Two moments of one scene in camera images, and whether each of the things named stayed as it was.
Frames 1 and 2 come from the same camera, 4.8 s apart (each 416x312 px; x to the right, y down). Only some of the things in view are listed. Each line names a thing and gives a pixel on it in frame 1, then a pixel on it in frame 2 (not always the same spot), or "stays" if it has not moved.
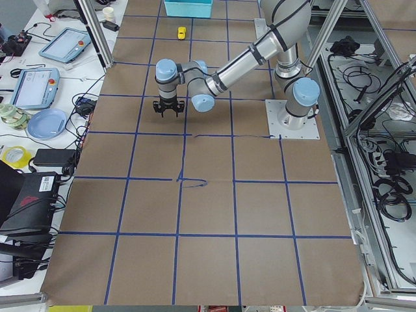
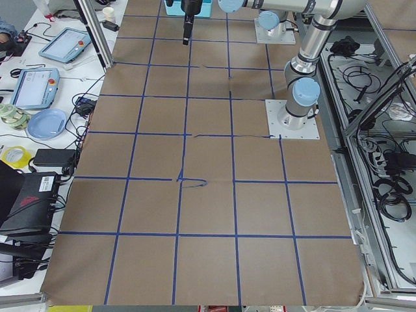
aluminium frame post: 96,32 stays
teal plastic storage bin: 190,8 stays
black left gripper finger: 179,110 → 188,22
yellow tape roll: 16,156 stays
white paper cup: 108,13 stays
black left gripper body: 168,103 → 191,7
